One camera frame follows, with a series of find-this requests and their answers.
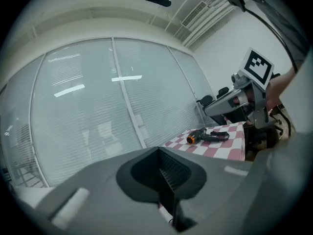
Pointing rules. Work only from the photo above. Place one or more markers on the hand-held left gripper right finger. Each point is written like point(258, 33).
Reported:
point(220, 192)

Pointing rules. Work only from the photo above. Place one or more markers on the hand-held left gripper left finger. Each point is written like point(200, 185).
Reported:
point(97, 199)

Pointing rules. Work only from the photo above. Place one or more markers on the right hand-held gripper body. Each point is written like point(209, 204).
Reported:
point(258, 67)

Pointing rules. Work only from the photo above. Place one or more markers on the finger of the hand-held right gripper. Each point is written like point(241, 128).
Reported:
point(225, 105)

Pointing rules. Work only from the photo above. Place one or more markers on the person's right forearm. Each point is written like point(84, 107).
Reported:
point(278, 87)

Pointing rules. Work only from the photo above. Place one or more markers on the red white checkered tablecloth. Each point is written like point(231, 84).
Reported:
point(220, 152)

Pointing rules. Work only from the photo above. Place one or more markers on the person's grey shirt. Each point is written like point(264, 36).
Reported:
point(288, 13)

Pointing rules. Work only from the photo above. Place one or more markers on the white ceiling air vent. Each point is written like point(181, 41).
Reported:
point(194, 13)

